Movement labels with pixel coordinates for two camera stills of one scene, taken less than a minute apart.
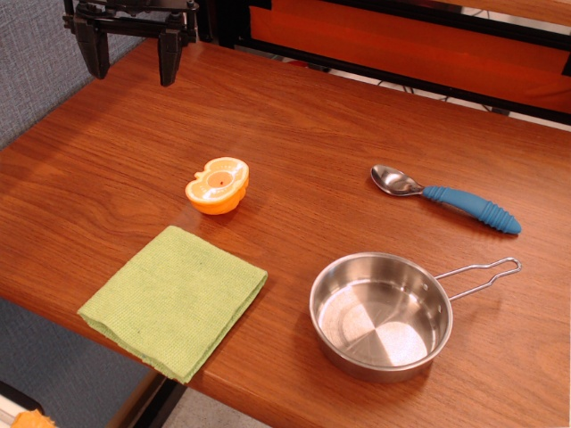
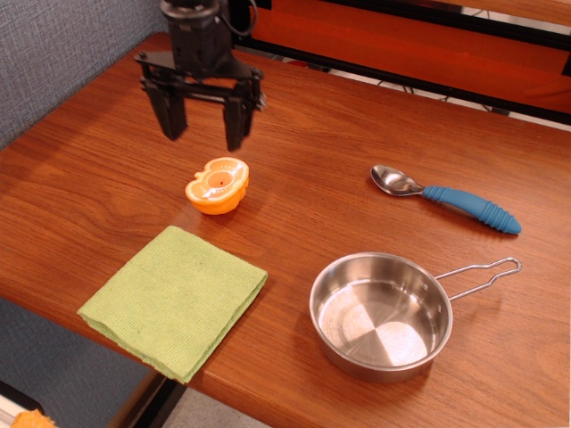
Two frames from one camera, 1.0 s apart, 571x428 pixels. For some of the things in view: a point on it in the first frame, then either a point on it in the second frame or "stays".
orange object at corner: (32, 419) stays
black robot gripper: (134, 15) → (202, 61)
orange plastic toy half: (219, 187) stays
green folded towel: (177, 304) stays
